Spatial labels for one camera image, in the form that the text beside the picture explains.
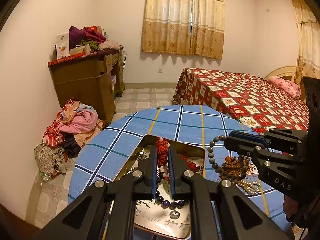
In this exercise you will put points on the beige window curtain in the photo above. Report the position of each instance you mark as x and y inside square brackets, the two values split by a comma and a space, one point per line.
[184, 27]

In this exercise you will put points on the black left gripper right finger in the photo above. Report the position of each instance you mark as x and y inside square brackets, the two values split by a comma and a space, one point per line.
[218, 210]

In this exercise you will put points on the white paper card in tin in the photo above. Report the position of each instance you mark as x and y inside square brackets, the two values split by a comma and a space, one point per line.
[168, 221]

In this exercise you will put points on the blue plaid table cloth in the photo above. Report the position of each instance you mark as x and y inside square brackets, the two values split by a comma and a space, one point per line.
[104, 156]

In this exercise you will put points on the clothes pile on desk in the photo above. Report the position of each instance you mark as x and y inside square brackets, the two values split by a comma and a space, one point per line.
[96, 40]

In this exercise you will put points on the pink pillow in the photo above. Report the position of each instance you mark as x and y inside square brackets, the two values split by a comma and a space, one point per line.
[288, 86]

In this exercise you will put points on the red patterned bed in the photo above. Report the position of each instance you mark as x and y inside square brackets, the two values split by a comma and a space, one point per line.
[253, 101]

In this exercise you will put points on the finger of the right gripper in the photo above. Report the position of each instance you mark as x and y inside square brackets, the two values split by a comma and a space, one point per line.
[241, 146]
[250, 136]

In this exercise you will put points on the pink metal tin box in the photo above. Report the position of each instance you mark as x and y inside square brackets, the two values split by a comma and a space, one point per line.
[142, 151]

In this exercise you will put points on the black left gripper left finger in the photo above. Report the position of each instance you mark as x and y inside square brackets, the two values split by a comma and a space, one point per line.
[105, 210]

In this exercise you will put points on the beige right curtain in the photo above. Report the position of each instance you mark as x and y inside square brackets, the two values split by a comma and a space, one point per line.
[309, 41]

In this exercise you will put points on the red tassel jade pendant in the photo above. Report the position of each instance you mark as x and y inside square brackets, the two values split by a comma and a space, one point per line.
[162, 147]

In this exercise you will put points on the white product box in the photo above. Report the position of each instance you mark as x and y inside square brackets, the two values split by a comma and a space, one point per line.
[62, 45]

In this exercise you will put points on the clothes pile on floor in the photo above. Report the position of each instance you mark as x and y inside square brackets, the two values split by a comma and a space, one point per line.
[75, 125]

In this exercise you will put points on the cream wooden headboard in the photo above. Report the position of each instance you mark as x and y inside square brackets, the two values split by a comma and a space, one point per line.
[287, 73]

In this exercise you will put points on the brown wooden desk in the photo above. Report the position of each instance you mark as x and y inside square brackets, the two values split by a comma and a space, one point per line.
[88, 78]

